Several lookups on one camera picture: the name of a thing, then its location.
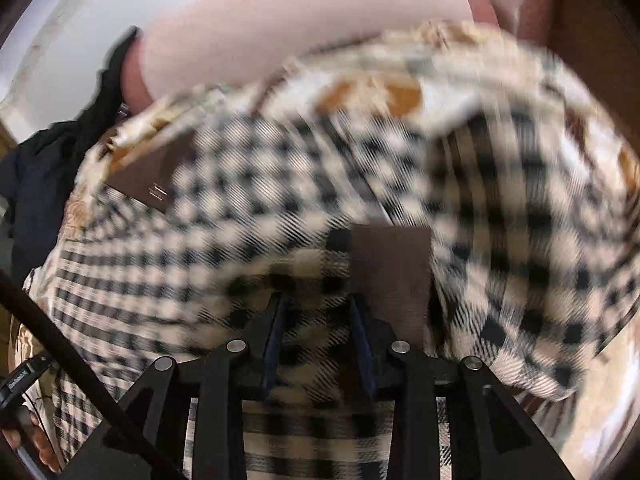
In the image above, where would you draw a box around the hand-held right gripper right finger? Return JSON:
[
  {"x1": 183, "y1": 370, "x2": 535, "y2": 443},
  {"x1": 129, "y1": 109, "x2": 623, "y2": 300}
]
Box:
[{"x1": 348, "y1": 295, "x2": 566, "y2": 480}]

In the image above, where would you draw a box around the brown wooden panel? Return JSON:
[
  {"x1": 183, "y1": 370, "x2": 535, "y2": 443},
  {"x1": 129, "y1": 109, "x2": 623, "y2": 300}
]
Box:
[{"x1": 547, "y1": 0, "x2": 640, "y2": 116}]

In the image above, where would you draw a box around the floral printed blanket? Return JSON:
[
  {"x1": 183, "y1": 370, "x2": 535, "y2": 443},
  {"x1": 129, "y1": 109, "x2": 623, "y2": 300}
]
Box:
[{"x1": 10, "y1": 17, "x2": 640, "y2": 480}]

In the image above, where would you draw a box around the dark cloth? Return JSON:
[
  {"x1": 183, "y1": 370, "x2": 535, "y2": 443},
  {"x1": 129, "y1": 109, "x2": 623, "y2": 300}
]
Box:
[{"x1": 0, "y1": 25, "x2": 146, "y2": 286}]

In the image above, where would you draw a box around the pink brown padded headboard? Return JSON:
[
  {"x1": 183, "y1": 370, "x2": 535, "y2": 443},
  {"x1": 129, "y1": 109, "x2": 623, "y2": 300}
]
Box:
[{"x1": 122, "y1": 0, "x2": 553, "y2": 108}]

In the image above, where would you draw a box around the person's left hand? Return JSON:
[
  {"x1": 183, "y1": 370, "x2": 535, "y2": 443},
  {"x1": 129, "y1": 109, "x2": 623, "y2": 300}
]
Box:
[{"x1": 2, "y1": 407, "x2": 63, "y2": 473}]

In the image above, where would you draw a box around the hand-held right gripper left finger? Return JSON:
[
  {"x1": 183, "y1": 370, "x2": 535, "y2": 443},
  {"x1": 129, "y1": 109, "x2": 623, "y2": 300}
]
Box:
[{"x1": 60, "y1": 292, "x2": 287, "y2": 480}]

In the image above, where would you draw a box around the beige black checked shirt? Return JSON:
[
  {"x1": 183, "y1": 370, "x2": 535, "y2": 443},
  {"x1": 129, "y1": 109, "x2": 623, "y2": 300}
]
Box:
[{"x1": 47, "y1": 105, "x2": 633, "y2": 480}]

